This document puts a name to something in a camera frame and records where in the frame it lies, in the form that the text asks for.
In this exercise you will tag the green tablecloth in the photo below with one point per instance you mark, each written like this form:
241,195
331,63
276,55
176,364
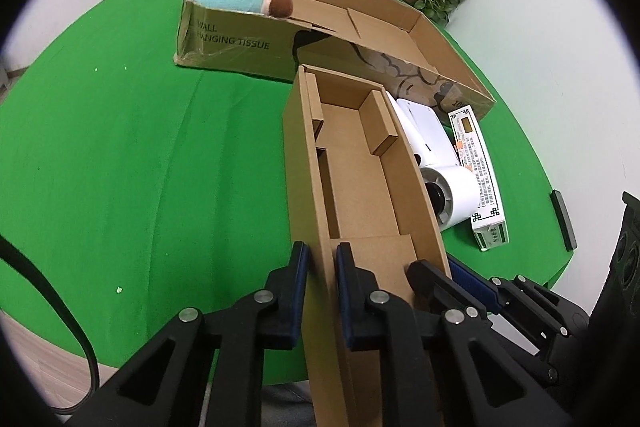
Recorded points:
150,167

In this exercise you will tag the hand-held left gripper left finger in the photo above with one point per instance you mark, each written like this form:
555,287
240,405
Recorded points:
300,272

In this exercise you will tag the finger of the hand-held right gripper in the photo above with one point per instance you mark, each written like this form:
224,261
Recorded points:
425,277
472,284

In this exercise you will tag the black flat device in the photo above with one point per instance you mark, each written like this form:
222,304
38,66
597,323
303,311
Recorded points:
562,219

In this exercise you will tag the white projector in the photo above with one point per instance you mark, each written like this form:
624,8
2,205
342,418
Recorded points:
425,127

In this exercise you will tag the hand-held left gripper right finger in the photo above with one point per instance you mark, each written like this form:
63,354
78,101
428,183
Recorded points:
344,277

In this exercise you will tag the person's grey clothing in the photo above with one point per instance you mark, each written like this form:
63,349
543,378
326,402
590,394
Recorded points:
285,407

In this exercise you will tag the small brown cardboard box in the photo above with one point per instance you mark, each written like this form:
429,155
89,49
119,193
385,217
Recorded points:
360,177

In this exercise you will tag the large brown cardboard box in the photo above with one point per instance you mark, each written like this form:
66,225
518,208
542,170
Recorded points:
380,27

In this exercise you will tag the white medicine box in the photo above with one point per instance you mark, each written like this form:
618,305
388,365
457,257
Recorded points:
482,172

